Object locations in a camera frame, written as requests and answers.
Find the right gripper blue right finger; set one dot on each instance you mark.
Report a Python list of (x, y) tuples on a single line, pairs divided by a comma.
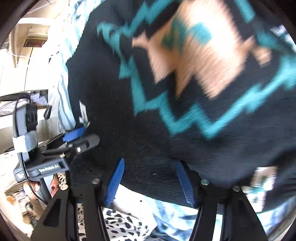
[(239, 222)]

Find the blue striped bed sheet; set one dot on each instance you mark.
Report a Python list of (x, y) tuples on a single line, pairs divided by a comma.
[(207, 42)]

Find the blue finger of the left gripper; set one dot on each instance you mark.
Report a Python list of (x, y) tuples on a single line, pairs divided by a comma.
[(73, 134), (81, 145)]

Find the black patterned knit sweater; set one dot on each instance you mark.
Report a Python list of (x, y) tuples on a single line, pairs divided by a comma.
[(143, 124)]

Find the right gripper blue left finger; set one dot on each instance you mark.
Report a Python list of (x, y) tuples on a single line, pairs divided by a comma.
[(60, 218)]

